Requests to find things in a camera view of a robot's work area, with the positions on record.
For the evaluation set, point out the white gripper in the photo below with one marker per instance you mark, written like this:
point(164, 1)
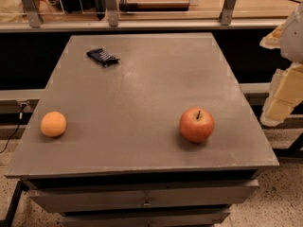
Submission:
point(294, 38)

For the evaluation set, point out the red apple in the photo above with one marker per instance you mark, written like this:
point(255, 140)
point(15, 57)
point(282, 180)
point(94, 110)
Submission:
point(196, 125)

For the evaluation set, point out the dark blue snack bag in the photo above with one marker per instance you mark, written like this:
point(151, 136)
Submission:
point(101, 56)

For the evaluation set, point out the grey drawer cabinet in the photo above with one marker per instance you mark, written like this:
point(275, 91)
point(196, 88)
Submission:
point(122, 160)

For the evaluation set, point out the orange fruit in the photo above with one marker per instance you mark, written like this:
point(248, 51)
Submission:
point(53, 124)

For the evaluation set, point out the metal railing with glass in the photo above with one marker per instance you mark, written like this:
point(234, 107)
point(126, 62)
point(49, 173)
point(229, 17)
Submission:
point(96, 15)

